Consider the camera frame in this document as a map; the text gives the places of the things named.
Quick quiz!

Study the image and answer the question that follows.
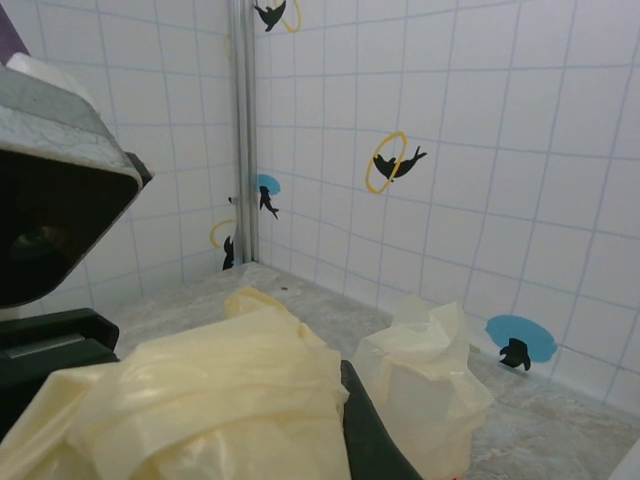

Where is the small dolphin yellow ring sticker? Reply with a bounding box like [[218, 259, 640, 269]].
[[367, 130, 429, 196], [253, 0, 302, 35]]

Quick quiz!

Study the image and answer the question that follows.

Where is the marbled plastic table cover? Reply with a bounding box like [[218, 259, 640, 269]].
[[89, 263, 640, 480]]

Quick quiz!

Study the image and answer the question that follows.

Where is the blue circle penguin sticker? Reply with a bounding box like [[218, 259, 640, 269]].
[[485, 313, 557, 374]]

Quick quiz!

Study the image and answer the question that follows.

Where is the aluminium corner post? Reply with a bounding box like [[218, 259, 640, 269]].
[[228, 0, 260, 266]]

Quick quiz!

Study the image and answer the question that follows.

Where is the seal yellow ring sticker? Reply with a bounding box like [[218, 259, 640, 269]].
[[209, 218, 239, 271]]

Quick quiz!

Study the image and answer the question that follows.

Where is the blue circle seal sticker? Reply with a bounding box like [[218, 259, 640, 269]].
[[256, 173, 282, 221]]

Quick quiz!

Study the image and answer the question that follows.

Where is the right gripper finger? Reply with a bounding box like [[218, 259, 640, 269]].
[[339, 359, 437, 480]]

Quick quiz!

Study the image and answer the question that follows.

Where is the cream orange-print plastic bag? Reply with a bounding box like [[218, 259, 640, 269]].
[[0, 284, 497, 480]]

